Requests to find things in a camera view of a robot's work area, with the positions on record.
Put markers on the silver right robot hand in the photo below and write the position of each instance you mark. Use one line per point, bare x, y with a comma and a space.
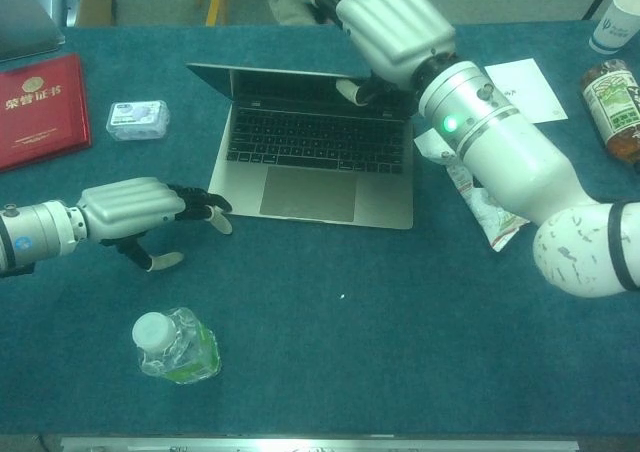
395, 27

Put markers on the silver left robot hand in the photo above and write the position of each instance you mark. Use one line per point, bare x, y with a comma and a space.
130, 204

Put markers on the silver laptop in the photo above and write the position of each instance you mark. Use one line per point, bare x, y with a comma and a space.
310, 192

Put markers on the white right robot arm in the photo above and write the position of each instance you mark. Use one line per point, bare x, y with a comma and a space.
510, 157

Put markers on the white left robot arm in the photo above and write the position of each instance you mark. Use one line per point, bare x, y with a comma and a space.
35, 232

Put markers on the clear box purple label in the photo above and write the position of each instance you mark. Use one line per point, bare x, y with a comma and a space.
137, 120

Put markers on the red certificate folder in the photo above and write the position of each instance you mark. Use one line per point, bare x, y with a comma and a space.
40, 112

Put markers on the clear plastic water bottle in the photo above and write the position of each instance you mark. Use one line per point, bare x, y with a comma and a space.
175, 347

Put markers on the white paper card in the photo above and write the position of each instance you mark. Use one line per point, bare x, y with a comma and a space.
535, 92

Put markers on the closed grey laptop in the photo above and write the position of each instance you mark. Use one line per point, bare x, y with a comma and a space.
25, 32

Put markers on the white snack bag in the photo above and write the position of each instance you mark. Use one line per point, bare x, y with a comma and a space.
492, 222

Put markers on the white paper cup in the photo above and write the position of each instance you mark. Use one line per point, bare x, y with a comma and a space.
615, 22

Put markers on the brown tea bottle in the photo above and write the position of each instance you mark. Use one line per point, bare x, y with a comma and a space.
617, 112

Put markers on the teal table cloth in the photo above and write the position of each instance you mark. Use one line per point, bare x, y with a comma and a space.
350, 347

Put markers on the aluminium rail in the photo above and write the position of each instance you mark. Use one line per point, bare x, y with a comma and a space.
320, 444

